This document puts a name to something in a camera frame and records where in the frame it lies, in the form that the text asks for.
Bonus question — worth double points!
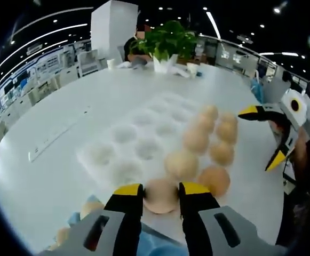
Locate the blue plastic bag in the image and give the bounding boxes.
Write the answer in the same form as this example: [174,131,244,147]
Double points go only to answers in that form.
[250,77,264,103]

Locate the white cabinet row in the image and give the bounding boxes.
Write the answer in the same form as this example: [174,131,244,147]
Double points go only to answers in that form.
[0,61,91,150]

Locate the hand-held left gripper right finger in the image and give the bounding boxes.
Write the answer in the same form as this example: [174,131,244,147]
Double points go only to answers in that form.
[178,181,288,256]

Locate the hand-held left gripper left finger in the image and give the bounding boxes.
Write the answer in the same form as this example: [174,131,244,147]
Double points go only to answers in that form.
[37,182,145,256]

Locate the white crumpled tissue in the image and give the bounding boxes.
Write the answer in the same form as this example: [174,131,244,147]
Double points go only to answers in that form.
[168,63,192,78]

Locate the white foam tray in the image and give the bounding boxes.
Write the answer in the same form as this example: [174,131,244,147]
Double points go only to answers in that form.
[76,92,242,214]

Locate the ceiling air conditioner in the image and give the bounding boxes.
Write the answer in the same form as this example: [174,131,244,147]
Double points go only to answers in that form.
[26,44,42,54]

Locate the brown hen egg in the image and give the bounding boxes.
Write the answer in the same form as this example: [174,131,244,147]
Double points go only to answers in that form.
[143,178,181,215]

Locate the blue egg tray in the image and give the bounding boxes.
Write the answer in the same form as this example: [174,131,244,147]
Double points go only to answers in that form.
[63,194,189,256]

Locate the blue lit display shelves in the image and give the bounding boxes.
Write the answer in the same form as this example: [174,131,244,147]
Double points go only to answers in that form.
[0,45,73,107]

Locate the brown wooden box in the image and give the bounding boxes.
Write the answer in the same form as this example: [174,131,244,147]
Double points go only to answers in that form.
[177,55,198,65]

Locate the white square pillar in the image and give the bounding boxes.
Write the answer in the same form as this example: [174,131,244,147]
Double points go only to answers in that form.
[90,0,139,58]

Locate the white office chair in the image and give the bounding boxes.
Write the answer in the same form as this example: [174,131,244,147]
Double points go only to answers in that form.
[77,50,101,78]

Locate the green potted plant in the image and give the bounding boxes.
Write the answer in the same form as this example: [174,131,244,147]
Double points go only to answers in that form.
[129,20,198,74]

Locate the long ceiling light bar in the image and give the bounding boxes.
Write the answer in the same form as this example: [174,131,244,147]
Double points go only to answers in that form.
[206,12,221,38]

